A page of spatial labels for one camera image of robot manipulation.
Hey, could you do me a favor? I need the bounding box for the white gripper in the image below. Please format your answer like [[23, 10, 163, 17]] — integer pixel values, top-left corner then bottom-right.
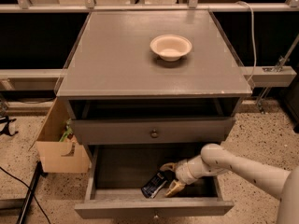
[[160, 160, 198, 198]]

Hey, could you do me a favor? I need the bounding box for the blue rxbar blueberry wrapper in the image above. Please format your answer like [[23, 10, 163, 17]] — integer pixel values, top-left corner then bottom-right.
[[141, 171, 167, 199]]

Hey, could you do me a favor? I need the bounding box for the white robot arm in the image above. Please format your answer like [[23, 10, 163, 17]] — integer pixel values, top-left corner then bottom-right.
[[160, 144, 299, 224]]

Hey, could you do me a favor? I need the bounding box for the open grey middle drawer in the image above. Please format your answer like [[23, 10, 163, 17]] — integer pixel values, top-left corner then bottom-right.
[[75, 144, 234, 219]]

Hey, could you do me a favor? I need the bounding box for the closed grey top drawer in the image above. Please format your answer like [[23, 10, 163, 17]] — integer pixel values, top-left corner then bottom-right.
[[71, 118, 235, 145]]

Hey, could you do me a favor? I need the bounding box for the grey wooden drawer cabinet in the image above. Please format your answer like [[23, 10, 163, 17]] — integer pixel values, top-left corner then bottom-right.
[[56, 9, 253, 147]]

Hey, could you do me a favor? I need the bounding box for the green item in box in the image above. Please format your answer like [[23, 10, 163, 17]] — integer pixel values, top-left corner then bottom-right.
[[60, 119, 73, 142]]

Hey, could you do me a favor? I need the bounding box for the cardboard box beside cabinet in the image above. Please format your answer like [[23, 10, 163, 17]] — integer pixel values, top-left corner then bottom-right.
[[35, 99, 90, 173]]

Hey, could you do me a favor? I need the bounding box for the white paper bowl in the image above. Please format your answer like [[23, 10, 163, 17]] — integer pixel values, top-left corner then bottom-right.
[[149, 35, 192, 62]]

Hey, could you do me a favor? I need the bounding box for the black floor bar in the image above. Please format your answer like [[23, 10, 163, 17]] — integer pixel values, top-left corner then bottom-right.
[[16, 161, 43, 224]]

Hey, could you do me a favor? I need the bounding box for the metal rail frame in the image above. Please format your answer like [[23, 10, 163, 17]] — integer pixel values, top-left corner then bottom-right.
[[0, 0, 299, 91]]

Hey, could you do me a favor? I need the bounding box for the black floor cable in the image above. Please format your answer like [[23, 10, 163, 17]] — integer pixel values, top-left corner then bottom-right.
[[0, 166, 51, 224]]

